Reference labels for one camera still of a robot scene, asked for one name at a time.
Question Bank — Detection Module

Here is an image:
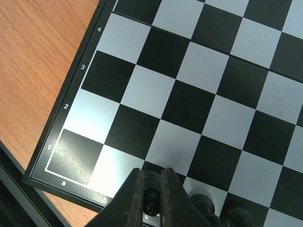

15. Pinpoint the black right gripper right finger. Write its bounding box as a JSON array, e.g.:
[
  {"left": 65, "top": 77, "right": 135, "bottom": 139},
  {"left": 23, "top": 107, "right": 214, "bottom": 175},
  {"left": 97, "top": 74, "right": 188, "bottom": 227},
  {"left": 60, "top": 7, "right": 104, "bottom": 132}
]
[{"left": 160, "top": 168, "right": 208, "bottom": 227}]

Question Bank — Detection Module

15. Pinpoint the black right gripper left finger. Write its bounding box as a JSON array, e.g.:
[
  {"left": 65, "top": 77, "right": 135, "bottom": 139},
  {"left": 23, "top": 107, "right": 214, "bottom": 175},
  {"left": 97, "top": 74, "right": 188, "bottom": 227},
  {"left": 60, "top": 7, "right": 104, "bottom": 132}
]
[{"left": 88, "top": 168, "right": 144, "bottom": 227}]

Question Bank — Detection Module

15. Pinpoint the black chess piece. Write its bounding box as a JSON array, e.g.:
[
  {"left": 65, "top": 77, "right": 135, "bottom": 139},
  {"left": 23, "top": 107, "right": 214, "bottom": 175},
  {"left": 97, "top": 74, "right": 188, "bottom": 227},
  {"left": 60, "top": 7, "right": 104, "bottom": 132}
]
[
  {"left": 222, "top": 206, "right": 255, "bottom": 227},
  {"left": 143, "top": 171, "right": 161, "bottom": 217},
  {"left": 190, "top": 194, "right": 222, "bottom": 227}
]

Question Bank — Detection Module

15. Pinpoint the black and grey chessboard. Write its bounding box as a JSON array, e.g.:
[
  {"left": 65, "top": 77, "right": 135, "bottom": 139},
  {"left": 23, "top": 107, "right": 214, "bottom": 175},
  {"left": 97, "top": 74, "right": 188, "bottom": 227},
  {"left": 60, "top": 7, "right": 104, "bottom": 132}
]
[{"left": 24, "top": 0, "right": 303, "bottom": 227}]

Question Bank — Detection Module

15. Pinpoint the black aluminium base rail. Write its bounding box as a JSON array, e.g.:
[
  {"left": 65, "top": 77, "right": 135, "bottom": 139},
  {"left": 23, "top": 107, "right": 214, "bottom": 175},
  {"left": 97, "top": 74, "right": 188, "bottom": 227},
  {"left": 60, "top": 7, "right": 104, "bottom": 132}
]
[{"left": 0, "top": 143, "right": 70, "bottom": 227}]

